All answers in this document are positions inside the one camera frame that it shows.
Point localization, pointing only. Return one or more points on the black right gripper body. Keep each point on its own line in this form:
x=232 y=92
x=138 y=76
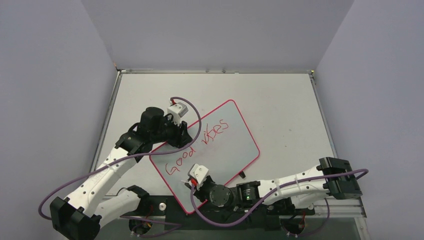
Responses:
x=201 y=191

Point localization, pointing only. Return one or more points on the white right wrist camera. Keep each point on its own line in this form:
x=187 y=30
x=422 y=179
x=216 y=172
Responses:
x=197 y=175

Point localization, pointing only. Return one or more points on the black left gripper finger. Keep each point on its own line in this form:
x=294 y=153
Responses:
x=182 y=144
x=183 y=128

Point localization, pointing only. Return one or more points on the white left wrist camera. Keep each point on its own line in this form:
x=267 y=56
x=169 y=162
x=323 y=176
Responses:
x=176 y=112

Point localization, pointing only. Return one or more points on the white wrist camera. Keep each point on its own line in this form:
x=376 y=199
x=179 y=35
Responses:
x=176 y=112
x=197 y=175

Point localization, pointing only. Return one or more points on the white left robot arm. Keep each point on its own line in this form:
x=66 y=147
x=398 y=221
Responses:
x=82 y=213

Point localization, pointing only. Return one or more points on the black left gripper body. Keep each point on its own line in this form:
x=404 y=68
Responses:
x=170 y=133

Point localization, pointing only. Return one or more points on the aluminium table edge frame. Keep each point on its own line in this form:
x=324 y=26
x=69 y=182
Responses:
x=282 y=111

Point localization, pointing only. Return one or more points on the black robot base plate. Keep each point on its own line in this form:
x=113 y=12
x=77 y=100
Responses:
x=166 y=209

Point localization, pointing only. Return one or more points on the pink-framed whiteboard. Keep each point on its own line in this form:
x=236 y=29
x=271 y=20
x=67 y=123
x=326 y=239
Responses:
x=225 y=146

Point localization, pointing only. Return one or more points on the black whiteboard clip right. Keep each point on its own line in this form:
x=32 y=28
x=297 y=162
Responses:
x=242 y=174

